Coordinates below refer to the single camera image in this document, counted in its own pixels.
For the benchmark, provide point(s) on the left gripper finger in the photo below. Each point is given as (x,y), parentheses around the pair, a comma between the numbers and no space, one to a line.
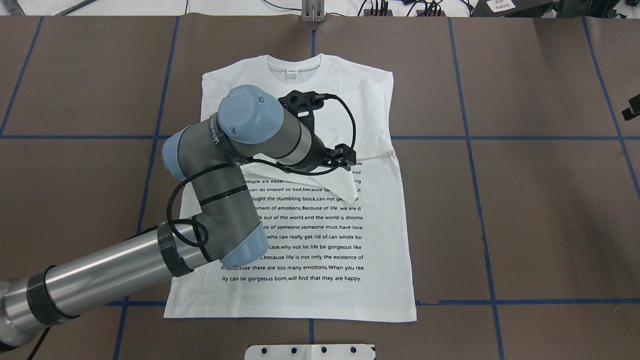
(342,156)

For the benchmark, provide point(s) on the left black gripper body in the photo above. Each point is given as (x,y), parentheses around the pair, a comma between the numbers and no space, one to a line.
(317,150)

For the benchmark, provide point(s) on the white long-sleeve printed shirt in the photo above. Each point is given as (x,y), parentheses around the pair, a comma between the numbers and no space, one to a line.
(338,243)

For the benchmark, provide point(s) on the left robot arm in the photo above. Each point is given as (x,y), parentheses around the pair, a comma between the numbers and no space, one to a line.
(210,215)

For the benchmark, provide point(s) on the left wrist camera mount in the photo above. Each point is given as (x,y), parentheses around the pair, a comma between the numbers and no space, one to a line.
(303,104)

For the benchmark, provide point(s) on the aluminium frame post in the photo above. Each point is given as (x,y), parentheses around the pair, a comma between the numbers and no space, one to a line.
(313,11)

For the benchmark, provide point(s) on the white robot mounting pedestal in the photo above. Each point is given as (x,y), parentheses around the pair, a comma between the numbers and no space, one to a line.
(358,351)

